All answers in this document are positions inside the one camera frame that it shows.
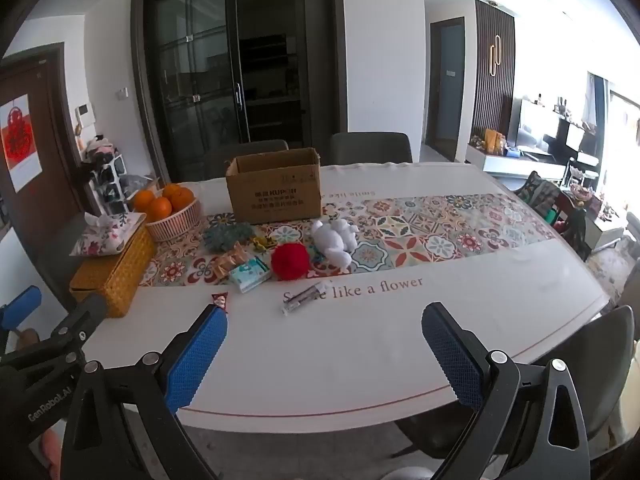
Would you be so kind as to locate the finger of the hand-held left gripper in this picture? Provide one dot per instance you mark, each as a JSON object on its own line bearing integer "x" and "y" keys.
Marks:
{"x": 85, "y": 317}
{"x": 22, "y": 302}

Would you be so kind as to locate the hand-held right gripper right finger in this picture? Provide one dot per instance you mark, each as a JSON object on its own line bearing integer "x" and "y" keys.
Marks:
{"x": 450, "y": 355}

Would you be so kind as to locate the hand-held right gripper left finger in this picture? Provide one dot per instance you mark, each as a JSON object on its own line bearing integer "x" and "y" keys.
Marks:
{"x": 195, "y": 355}

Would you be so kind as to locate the teal pocket tissue pack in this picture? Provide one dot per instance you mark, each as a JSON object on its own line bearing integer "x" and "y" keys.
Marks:
{"x": 250, "y": 274}

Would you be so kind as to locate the brown cardboard box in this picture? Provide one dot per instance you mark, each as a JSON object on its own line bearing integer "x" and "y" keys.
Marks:
{"x": 275, "y": 195}

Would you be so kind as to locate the person's left hand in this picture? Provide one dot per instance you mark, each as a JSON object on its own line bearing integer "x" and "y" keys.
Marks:
{"x": 51, "y": 447}

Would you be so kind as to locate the woven straw mat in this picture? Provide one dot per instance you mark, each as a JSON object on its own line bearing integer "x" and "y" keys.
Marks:
{"x": 117, "y": 272}

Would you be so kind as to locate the small red snack packet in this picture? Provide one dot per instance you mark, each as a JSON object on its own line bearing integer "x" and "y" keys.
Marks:
{"x": 221, "y": 302}

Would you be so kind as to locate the floral fabric tissue pouch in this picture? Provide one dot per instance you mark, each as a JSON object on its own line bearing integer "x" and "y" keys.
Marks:
{"x": 107, "y": 235}

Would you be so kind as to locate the golden biscuit packet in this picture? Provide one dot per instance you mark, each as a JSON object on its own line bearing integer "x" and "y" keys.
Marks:
{"x": 240, "y": 255}
{"x": 224, "y": 266}

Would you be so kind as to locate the clear wrapped pen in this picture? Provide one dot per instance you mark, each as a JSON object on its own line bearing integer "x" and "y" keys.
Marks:
{"x": 304, "y": 299}

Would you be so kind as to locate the green fuzzy knit glove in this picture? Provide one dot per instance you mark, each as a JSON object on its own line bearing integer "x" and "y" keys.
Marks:
{"x": 227, "y": 235}

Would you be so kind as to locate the white slatted fruit basket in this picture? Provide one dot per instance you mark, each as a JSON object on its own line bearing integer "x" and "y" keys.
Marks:
{"x": 175, "y": 225}

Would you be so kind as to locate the small yellow toy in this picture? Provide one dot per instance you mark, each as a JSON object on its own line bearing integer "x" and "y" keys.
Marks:
{"x": 262, "y": 244}

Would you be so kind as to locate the orange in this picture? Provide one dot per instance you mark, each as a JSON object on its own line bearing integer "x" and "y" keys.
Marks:
{"x": 160, "y": 209}
{"x": 185, "y": 199}
{"x": 170, "y": 191}
{"x": 143, "y": 199}

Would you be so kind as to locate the white cubby shelf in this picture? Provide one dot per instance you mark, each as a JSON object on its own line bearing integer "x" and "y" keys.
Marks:
{"x": 107, "y": 185}

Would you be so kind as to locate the grey dining chair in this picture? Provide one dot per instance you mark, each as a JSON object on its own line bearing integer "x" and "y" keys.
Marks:
{"x": 370, "y": 147}
{"x": 590, "y": 360}
{"x": 240, "y": 157}

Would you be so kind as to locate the brown wooden door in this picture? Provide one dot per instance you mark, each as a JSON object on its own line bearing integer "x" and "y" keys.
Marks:
{"x": 55, "y": 160}

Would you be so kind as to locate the red paper-cut poster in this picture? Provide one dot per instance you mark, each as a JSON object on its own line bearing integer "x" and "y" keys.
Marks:
{"x": 20, "y": 140}

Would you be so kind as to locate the white plush toy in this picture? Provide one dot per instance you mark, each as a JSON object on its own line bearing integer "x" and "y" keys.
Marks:
{"x": 332, "y": 242}

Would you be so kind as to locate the colourful patterned cushion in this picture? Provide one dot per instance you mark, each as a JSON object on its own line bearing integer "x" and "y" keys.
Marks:
{"x": 540, "y": 192}

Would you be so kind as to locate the white intercom panel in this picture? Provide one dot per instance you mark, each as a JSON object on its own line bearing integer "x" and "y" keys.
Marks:
{"x": 85, "y": 113}

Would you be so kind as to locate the white tv console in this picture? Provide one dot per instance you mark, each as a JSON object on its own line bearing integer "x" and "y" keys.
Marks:
{"x": 520, "y": 162}

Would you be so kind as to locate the dark hallway door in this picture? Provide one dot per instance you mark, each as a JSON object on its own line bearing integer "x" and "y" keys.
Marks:
{"x": 447, "y": 90}

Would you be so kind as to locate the dark glass sliding door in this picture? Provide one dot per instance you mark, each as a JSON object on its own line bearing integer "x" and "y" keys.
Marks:
{"x": 225, "y": 60}

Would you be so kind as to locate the dark slatted wall panel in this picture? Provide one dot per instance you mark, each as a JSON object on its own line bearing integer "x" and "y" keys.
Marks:
{"x": 482, "y": 105}

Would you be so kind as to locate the gold wall lamp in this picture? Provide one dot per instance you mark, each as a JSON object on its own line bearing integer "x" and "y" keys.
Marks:
{"x": 495, "y": 55}

